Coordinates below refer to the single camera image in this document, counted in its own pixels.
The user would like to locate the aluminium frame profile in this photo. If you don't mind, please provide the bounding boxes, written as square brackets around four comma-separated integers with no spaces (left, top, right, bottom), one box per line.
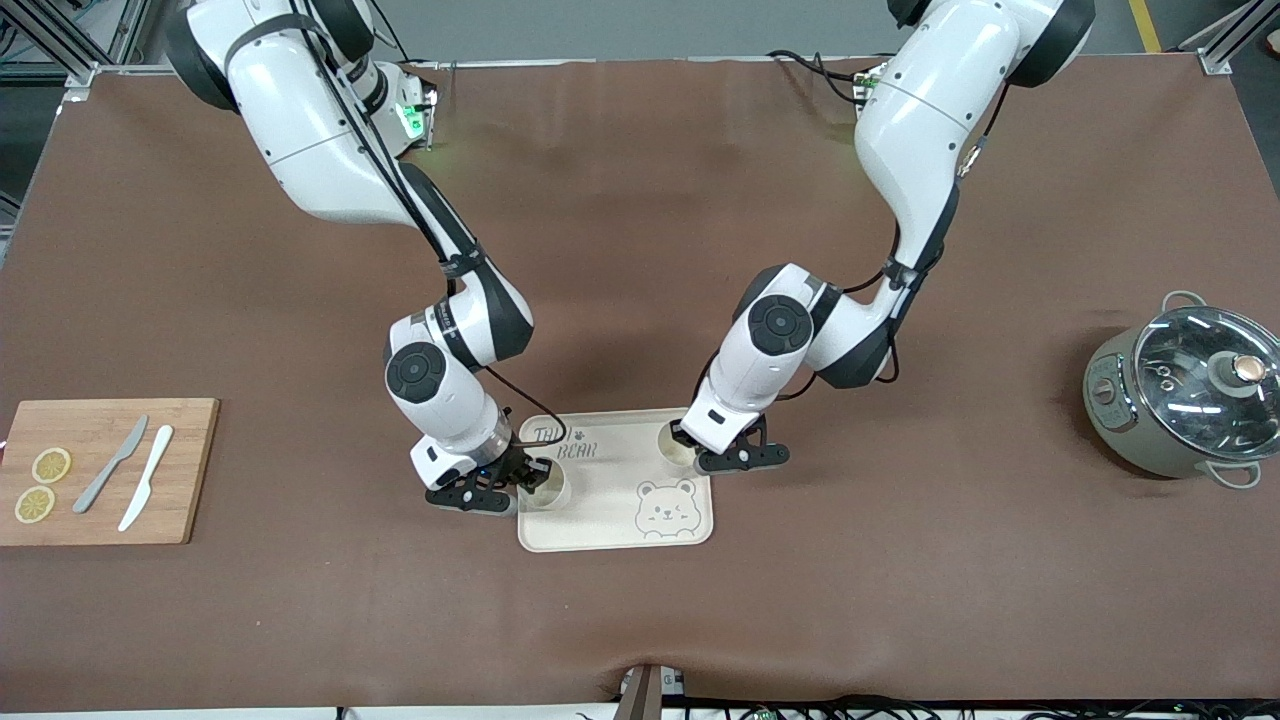
[1180,0,1280,77]
[0,0,191,89]

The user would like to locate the white plastic knife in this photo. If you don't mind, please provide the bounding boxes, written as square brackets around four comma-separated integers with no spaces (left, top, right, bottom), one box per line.
[117,425,175,533]

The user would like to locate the brown camera mount bracket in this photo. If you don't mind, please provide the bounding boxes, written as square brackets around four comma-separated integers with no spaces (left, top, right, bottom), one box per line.
[618,663,687,720]

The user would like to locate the wooden cutting board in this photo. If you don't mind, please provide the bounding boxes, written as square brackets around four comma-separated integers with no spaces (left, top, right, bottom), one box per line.
[0,398,221,546]

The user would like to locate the grey-green electric cooking pot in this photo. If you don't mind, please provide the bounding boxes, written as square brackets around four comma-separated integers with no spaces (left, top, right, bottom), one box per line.
[1083,290,1280,489]

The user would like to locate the glass pot lid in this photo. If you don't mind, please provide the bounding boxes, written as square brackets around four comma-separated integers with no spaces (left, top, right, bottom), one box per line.
[1135,305,1280,461]

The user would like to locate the beige bear print tray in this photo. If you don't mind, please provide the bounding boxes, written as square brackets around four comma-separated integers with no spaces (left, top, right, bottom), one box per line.
[517,407,715,553]

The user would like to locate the grey plastic knife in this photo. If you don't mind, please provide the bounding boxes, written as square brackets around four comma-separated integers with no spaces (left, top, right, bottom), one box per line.
[72,415,149,515]

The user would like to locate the black left base cables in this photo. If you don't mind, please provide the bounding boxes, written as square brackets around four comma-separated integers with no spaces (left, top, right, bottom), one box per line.
[767,49,881,107]

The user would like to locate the brown table mat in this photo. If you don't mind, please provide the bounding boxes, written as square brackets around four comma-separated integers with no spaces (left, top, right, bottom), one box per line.
[0,55,1280,713]

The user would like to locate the white IKEA cup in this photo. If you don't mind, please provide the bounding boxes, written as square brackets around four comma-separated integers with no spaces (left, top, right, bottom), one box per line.
[519,458,572,510]
[656,425,703,470]

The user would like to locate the black right base cable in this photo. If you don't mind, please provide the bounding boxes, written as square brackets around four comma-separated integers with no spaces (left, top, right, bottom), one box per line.
[368,0,413,63]

